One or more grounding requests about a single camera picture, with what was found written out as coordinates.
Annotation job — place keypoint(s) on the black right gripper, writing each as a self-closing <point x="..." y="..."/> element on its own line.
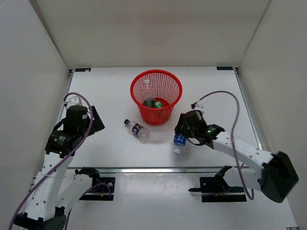
<point x="181" y="127"/>

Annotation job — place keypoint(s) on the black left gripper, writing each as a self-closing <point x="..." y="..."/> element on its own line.
<point x="97" y="124"/>

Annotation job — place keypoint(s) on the clear blue-label water bottle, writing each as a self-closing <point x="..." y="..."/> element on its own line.
<point x="179" y="143"/>

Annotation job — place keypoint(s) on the green plastic soda bottle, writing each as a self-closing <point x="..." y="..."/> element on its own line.
<point x="158" y="104"/>

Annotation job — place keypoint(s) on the clear green-label water bottle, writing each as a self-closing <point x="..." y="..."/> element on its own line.
<point x="148" y="94"/>

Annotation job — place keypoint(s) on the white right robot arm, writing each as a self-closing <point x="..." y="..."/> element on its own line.
<point x="274" y="171"/>

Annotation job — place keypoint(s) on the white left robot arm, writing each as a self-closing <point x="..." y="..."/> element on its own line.
<point x="46" y="207"/>

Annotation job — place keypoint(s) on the red mesh plastic bin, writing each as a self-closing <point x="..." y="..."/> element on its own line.
<point x="156" y="92"/>

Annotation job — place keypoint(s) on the clear Pepsi-label plastic bottle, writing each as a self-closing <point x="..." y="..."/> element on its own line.
<point x="135" y="128"/>

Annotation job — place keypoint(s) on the blue sticker left corner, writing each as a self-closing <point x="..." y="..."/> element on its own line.
<point x="82" y="70"/>

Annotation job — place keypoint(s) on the blue sticker corner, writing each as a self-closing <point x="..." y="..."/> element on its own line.
<point x="224" y="68"/>
<point x="82" y="70"/>

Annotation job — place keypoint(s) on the blue sticker right corner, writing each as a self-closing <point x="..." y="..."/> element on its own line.
<point x="224" y="68"/>

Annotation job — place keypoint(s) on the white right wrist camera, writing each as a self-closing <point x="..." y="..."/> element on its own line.
<point x="198" y="107"/>

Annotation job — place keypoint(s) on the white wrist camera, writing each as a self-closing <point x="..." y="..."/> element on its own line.
<point x="73" y="101"/>
<point x="198" y="107"/>

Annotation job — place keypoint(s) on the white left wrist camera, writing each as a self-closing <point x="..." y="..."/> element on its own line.
<point x="73" y="101"/>

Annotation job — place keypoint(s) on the aluminium front table rail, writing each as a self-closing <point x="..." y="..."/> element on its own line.
<point x="159" y="170"/>

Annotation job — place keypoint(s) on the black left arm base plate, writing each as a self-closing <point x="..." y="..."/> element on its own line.
<point x="101" y="192"/>

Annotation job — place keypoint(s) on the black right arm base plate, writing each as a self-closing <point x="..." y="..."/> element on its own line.
<point x="215" y="189"/>

